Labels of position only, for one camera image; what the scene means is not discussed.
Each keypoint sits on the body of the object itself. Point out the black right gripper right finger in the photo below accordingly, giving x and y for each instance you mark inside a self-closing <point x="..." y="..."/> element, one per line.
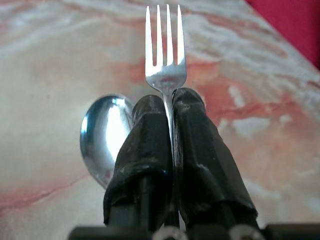
<point x="200" y="155"/>

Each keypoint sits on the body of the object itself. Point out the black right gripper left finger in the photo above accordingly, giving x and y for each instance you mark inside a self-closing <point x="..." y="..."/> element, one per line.
<point x="142" y="150"/>

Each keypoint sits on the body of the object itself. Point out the silver metal fork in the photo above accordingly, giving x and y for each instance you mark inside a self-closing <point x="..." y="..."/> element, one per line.
<point x="165" y="75"/>

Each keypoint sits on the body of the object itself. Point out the silver metal spoon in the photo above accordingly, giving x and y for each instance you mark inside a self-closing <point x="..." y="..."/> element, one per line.
<point x="105" y="135"/>

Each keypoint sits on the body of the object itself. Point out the red cloth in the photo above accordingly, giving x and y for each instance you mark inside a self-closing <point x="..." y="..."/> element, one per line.
<point x="292" y="22"/>

